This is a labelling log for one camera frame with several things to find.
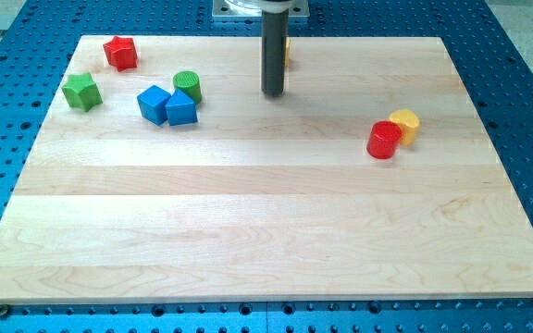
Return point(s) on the wooden board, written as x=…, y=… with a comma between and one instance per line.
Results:
x=265, y=199

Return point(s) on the red star block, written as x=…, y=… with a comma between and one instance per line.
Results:
x=121, y=53

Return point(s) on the green star block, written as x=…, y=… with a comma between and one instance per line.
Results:
x=81, y=91

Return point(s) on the left board stop screw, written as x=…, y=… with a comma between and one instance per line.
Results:
x=4, y=310

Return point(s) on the blue triangular prism block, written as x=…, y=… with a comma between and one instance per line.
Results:
x=180, y=109

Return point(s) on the green cylinder block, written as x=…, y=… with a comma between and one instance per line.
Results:
x=188, y=82

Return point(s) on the red cylinder block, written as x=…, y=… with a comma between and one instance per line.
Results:
x=384, y=139

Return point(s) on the yellow block behind rod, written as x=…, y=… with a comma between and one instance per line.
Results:
x=287, y=56

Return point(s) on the blue cube block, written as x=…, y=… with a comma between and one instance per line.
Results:
x=152, y=103

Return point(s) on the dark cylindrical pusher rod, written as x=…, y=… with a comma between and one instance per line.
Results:
x=274, y=32

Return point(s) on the blue perforated metal table plate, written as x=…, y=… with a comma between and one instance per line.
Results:
x=490, y=44

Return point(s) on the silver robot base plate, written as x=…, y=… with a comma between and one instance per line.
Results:
x=249, y=9

